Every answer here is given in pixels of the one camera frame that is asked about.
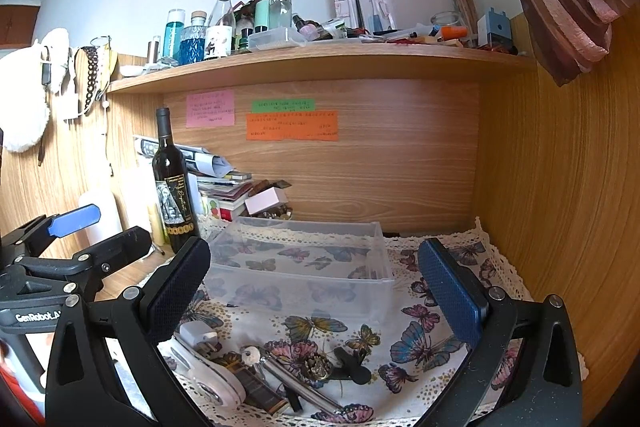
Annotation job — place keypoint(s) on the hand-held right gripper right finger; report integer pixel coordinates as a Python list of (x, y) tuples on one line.
[(449, 293)]

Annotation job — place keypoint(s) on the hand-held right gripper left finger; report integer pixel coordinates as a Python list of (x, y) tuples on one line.
[(176, 291)]

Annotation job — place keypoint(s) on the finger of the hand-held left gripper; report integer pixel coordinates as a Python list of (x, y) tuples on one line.
[(120, 249), (74, 220)]

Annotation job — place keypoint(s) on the white plug adapter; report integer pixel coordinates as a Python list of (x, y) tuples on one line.
[(197, 333)]

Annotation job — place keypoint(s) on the dark wine bottle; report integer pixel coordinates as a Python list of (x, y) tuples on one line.
[(172, 202)]

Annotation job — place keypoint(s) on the butterfly print lace tablecloth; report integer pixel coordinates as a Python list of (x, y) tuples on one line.
[(400, 347)]

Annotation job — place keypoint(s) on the stack of books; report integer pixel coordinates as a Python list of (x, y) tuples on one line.
[(225, 198)]

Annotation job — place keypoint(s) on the black plastic clip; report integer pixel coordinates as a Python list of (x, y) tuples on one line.
[(355, 366)]

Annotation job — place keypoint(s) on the rolled magazine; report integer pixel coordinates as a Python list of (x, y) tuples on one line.
[(195, 155)]

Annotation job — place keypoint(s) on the clear plastic storage box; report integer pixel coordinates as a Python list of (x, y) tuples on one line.
[(300, 264)]

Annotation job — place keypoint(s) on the pink cardboard box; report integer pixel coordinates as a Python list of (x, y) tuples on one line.
[(266, 201)]

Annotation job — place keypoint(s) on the dark brown rectangular bar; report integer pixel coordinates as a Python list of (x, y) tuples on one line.
[(260, 391)]

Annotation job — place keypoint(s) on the white fluffy pad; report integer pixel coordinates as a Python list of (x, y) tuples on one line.
[(27, 97)]

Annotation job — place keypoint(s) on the gold ornament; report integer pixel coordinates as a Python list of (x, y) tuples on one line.
[(318, 366)]

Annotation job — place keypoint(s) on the silver metal tube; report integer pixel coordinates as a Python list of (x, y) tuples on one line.
[(300, 382)]

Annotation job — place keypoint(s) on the pink paper note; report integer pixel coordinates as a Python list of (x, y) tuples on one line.
[(210, 109)]

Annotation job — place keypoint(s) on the small brown tube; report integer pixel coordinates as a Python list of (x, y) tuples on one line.
[(154, 49)]

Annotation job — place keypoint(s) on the orange paper note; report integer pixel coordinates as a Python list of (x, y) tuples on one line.
[(292, 125)]

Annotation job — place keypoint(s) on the teal liquid bottle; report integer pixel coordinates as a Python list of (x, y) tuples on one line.
[(174, 34)]

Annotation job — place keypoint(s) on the green paper note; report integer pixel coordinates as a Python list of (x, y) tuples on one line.
[(281, 105)]

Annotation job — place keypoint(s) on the blue patterned glass bottle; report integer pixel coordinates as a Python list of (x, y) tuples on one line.
[(193, 41)]

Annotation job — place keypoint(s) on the tall clear labelled bottle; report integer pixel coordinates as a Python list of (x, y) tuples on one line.
[(220, 24)]

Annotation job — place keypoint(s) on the orange capped tube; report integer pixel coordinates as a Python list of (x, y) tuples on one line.
[(452, 32)]

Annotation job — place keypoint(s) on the clear lidded plastic case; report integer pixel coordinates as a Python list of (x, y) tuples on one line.
[(276, 39)]

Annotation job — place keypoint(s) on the wooden shelf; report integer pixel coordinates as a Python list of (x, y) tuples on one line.
[(325, 59)]

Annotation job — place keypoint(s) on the blue grey pencil sharpener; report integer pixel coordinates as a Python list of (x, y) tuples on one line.
[(494, 32)]

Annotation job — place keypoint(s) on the empty glass jar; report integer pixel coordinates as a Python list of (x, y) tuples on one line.
[(445, 23)]

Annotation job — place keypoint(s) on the green pump bottle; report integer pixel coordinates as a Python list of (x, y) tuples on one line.
[(263, 9)]

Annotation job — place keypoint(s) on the tall jar of sticks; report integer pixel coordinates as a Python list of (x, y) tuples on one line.
[(466, 7)]

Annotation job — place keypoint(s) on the small dark bottle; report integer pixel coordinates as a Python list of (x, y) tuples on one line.
[(300, 24)]

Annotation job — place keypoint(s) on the clear glass bottle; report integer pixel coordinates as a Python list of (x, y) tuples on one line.
[(281, 9)]

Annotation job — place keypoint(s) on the toothbrush blister pack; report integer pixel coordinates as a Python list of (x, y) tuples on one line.
[(361, 4)]

